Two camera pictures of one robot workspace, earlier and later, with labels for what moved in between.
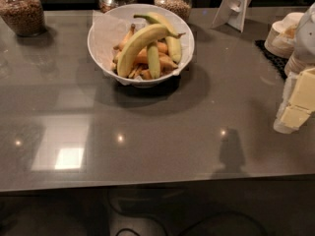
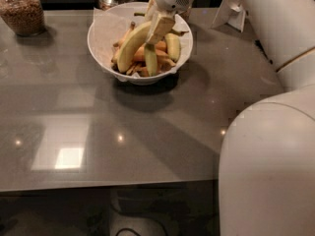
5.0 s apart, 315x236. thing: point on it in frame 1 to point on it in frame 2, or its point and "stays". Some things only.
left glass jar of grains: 22,8 stays
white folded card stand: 234,5 stays
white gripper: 305,39 to 169,0
